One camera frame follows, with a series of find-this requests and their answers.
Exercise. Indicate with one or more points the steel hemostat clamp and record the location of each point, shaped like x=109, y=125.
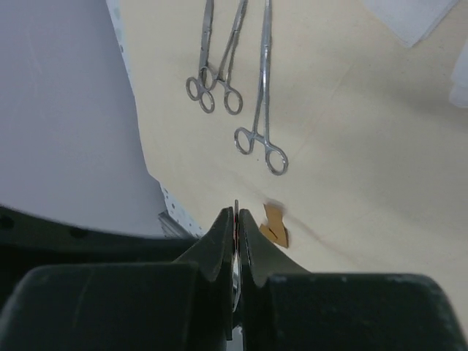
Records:
x=244, y=139

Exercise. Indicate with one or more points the beige cloth drape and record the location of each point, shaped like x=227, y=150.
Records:
x=377, y=179

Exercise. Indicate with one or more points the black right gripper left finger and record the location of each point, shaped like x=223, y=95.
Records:
x=68, y=288

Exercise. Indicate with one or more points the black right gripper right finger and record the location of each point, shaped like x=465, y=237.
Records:
x=286, y=307

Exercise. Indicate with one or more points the white gauze pad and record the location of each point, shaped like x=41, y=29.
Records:
x=410, y=20
x=458, y=95

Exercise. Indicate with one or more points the steel tweezers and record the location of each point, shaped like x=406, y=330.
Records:
x=237, y=334

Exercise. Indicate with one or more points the steel forceps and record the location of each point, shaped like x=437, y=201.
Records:
x=233, y=101

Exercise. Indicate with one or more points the brown indicator tape strip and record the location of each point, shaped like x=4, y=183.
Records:
x=274, y=228

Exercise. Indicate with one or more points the steel scissors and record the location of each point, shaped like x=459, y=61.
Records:
x=199, y=88

